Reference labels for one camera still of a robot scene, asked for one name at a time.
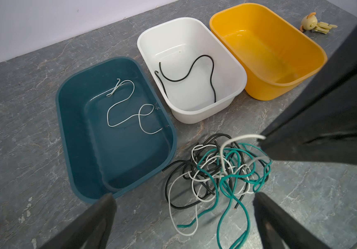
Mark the black cable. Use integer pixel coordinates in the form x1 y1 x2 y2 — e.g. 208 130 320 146
154 54 217 103

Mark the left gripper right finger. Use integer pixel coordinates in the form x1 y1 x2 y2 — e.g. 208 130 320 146
253 193 328 249

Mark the yellow wooden toy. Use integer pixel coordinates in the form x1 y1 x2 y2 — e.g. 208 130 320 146
300 12 338 34

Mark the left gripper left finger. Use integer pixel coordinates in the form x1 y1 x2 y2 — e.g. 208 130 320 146
41 194 117 249

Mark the yellow plastic bin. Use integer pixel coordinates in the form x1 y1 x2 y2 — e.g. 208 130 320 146
209 3 328 101

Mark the white plastic bin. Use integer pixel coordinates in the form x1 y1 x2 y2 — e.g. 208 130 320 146
137 17 247 124

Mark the cable pile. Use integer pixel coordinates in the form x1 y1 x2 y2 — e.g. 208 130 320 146
164 133 273 249

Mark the teal plastic bin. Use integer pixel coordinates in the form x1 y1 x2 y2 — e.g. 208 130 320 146
56 57 177 204

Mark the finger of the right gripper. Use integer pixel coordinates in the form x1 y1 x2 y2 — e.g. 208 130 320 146
259 26 357 165

